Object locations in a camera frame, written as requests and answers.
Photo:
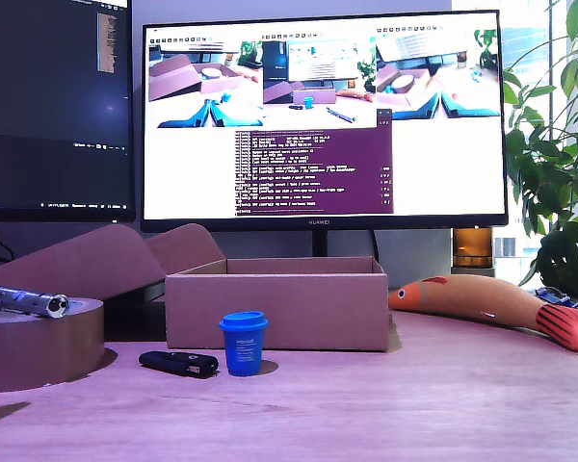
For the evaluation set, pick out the silver metal flashlight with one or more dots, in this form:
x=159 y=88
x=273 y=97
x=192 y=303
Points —
x=24 y=299

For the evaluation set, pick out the brown packing tape roll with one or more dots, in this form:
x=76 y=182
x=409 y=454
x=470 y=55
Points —
x=38 y=351

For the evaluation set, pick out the open brown cardboard box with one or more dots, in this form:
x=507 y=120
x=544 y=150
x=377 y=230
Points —
x=294 y=313

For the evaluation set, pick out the small blue lidded cup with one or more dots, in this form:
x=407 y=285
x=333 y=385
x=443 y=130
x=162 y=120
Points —
x=243 y=349

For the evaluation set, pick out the Huawei monitor with white screen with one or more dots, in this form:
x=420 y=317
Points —
x=443 y=168

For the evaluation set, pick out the black USB stick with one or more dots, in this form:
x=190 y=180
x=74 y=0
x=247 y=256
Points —
x=173 y=363

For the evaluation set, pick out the orange fish plush toy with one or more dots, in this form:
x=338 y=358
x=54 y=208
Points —
x=486 y=298

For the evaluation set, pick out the dark computer monitor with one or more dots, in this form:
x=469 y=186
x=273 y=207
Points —
x=53 y=120

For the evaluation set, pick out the green leafy houseplant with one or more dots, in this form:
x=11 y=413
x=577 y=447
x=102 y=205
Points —
x=554 y=192

